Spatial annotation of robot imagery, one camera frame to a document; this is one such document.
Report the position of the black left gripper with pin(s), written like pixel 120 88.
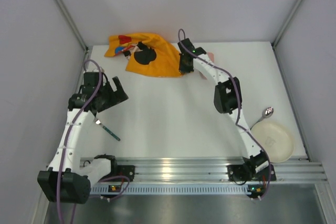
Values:
pixel 111 95

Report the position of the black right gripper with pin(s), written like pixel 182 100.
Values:
pixel 184 65

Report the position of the orange cartoon mouse placemat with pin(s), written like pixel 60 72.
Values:
pixel 148 54

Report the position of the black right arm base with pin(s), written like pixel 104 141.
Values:
pixel 244 173

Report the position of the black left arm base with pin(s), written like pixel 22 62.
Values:
pixel 120 174

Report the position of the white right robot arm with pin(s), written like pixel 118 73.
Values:
pixel 227 100

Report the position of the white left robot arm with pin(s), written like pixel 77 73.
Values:
pixel 65 180

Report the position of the pink plastic cup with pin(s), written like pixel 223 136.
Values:
pixel 211 57

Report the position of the cream round plate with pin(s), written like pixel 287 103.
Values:
pixel 276 139

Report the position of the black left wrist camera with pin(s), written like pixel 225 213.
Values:
pixel 90 81

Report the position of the green handled fork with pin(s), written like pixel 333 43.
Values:
pixel 98 122

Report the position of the aluminium mounting rail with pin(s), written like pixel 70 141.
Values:
pixel 216 170

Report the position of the green handled spoon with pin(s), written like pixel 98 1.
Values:
pixel 266 113

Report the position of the perforated metal cable tray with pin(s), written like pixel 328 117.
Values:
pixel 176 189

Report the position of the left aluminium corner post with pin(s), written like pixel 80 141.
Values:
pixel 71 23

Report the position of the aluminium corner post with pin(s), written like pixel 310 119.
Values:
pixel 287 22
pixel 71 23

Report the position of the right aluminium corner post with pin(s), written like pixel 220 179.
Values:
pixel 287 22

